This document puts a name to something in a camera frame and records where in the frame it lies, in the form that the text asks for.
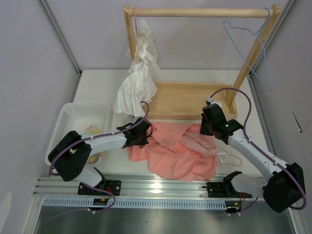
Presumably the wooden clothes rack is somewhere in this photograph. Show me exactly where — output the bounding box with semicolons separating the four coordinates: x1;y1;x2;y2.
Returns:
123;4;281;120

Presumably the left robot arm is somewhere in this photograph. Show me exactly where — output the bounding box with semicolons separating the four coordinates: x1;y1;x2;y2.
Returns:
47;117;152;195

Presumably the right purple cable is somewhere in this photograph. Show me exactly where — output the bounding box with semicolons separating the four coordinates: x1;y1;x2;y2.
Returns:
211;88;307;210

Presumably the pink hanger with white garment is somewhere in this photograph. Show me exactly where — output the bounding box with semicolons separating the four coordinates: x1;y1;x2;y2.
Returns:
134;7;140;64

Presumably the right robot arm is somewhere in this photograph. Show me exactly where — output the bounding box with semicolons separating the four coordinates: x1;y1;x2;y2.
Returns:
200;103;307;213

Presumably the pink skirt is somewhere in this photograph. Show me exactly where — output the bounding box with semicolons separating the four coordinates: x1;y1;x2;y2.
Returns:
128;122;217;181

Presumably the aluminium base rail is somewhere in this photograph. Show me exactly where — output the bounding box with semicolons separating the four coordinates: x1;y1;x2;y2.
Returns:
33;175;255;211

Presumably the pastel floral cloth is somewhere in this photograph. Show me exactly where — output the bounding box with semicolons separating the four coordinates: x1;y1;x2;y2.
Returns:
82;124;107;164

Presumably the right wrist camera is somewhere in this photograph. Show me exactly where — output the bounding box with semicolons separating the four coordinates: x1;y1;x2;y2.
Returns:
206;97;222;108

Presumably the pink wire hanger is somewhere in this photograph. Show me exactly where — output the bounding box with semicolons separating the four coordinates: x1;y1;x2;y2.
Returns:
216;145;243;167

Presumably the white plastic basket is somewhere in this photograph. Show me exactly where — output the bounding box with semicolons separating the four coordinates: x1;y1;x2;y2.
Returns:
45;103;113;165

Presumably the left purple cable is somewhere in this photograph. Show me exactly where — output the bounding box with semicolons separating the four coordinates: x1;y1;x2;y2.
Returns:
48;101;150;195

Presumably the white garment on hanger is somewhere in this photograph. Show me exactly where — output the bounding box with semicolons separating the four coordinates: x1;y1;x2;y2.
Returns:
114;19;161;117

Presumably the purple cable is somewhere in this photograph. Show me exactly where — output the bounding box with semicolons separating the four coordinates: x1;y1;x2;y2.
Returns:
48;101;150;195
211;88;307;210

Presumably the blue wire hanger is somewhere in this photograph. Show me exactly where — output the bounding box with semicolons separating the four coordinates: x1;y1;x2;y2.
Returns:
223;7;274;91

